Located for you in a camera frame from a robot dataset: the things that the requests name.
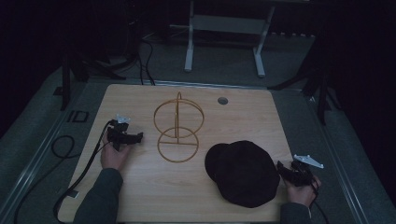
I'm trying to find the white metal table frame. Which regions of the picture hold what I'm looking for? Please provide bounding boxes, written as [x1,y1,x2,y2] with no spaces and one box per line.
[183,0,276,78]

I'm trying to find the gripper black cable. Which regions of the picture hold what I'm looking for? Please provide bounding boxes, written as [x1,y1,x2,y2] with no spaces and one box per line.
[309,180,331,224]
[53,119,115,223]

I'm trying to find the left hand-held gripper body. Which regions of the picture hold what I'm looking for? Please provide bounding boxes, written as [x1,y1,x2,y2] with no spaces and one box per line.
[106,114,136,152]

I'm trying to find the black tripod stand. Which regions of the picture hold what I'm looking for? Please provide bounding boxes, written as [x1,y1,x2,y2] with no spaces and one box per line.
[266,59,342,127]
[51,46,140,112]

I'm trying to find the black hat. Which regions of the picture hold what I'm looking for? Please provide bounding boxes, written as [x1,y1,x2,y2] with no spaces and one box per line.
[204,140,281,209]

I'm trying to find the person's left hand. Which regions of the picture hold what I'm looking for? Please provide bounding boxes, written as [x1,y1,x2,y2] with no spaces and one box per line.
[99,132,132,172]

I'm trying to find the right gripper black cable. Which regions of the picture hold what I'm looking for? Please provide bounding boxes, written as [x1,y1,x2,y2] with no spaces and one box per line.
[309,180,331,224]

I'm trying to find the black floor cable loop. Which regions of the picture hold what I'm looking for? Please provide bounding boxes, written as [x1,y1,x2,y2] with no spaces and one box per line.
[13,134,77,224]

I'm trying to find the gold wire hat stand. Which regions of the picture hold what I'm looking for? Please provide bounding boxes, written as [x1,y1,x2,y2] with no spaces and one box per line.
[153,91,205,164]

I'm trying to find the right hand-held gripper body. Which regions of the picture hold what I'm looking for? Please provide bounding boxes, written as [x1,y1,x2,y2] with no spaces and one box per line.
[288,154,325,188]

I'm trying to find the person's right hand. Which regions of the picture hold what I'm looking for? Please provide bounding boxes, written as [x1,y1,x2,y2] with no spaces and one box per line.
[283,175,322,208]

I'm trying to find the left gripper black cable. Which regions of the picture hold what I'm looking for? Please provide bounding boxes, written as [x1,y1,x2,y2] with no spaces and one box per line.
[53,119,115,223]

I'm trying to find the black hanging cables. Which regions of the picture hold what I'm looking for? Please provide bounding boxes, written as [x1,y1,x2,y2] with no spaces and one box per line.
[135,34,157,87]

